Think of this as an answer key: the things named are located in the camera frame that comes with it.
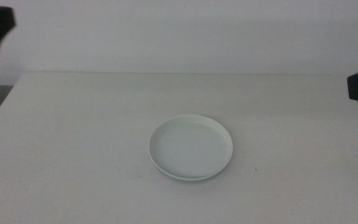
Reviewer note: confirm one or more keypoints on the white shallow bowl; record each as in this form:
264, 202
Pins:
191, 147

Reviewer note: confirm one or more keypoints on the pale green shallow bowl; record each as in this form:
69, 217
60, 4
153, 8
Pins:
182, 179

